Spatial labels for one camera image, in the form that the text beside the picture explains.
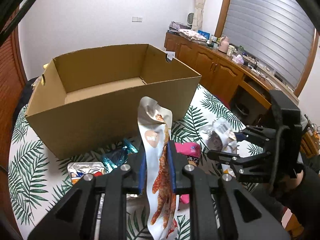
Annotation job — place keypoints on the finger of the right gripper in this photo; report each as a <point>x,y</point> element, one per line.
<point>256,135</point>
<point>252,169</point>

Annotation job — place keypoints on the yellow plush toy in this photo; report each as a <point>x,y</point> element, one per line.
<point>40,79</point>

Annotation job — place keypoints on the brown cardboard box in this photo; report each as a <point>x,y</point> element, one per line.
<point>90,97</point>

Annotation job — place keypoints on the palm leaf bed sheet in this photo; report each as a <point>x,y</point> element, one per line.
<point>38,180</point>

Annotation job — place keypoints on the teal candy wrapper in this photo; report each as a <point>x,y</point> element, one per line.
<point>117,154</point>

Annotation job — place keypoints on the silver white snack pouch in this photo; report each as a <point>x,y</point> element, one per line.
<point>219,136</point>

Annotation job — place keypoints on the small white fan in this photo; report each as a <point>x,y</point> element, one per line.
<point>190,18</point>

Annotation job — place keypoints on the folded floral cloth stack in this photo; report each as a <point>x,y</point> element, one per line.
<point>192,36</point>

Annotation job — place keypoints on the pink snack packet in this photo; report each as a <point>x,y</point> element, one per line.
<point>188,152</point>

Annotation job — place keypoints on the silver orange snack packet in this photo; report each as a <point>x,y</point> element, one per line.
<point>78,170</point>

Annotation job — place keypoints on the beige curtain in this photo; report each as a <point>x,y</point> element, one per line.
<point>198,14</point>

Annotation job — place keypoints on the brown slatted wardrobe door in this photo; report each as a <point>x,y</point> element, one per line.
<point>13,80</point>

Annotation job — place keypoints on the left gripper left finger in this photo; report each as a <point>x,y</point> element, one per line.
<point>95,201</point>

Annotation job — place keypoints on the wooden sideboard cabinet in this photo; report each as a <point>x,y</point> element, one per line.
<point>243,91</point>

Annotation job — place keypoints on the white meat snack pouch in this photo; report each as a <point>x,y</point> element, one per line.
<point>154,123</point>

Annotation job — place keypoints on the grey window blind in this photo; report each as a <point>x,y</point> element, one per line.
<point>277,32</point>

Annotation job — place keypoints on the white wall switch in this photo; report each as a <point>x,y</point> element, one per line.
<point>137,19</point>

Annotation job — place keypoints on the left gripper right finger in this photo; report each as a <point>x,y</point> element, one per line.
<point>220,207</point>

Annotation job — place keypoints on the right hand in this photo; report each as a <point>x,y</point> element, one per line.
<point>292,183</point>

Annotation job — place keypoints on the pink kettle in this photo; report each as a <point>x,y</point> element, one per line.
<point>224,44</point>

